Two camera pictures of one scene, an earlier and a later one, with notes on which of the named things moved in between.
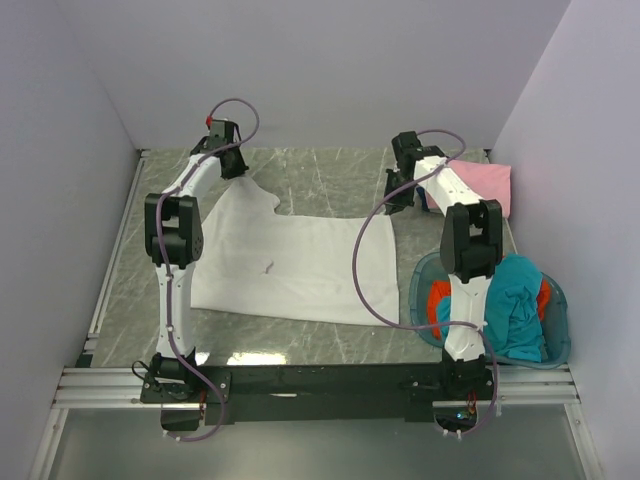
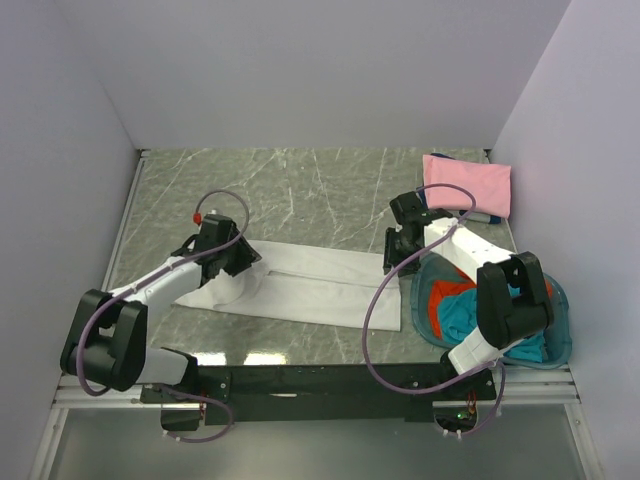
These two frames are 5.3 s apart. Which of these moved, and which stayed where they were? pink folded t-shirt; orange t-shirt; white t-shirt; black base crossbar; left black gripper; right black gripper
Moved: white t-shirt; right black gripper; left black gripper
Stayed: pink folded t-shirt; orange t-shirt; black base crossbar
